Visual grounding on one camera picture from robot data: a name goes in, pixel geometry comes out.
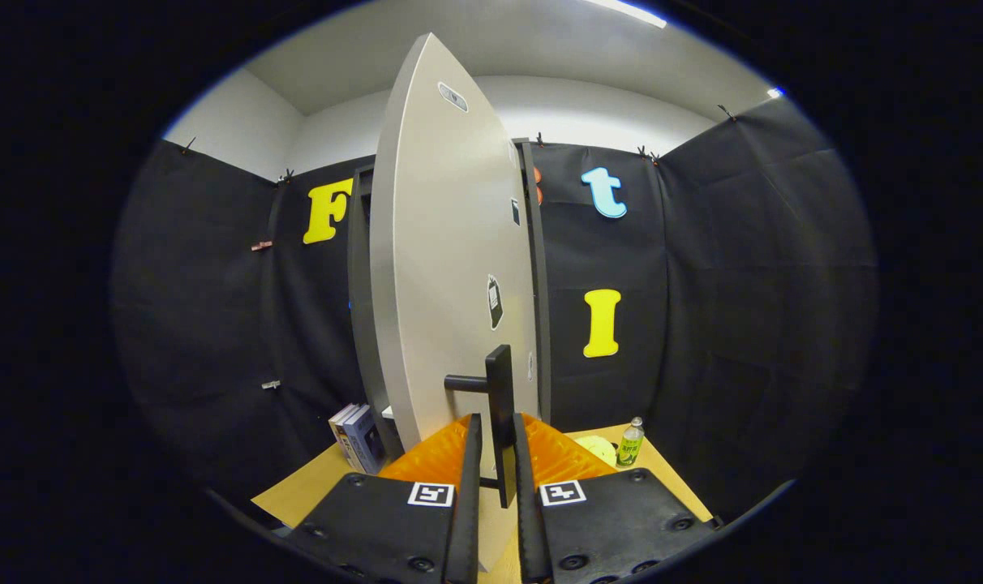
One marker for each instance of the yellow plush toy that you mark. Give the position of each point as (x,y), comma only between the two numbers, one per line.
(598,450)

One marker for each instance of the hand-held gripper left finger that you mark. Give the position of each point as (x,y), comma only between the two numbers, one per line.
(465,519)

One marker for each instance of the blue book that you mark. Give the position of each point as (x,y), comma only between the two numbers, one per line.
(366,442)

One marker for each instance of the beige shoe cabinet door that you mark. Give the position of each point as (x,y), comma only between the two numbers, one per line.
(435,243)

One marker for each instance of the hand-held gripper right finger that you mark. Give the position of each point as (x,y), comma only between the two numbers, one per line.
(530,527)

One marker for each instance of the black backdrop cloth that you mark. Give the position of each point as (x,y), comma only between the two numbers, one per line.
(743,284)

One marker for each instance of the green label drink bottle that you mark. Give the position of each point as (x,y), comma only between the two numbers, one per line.
(630,446)

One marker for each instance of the long ceiling light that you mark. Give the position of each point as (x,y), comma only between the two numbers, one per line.
(625,11)

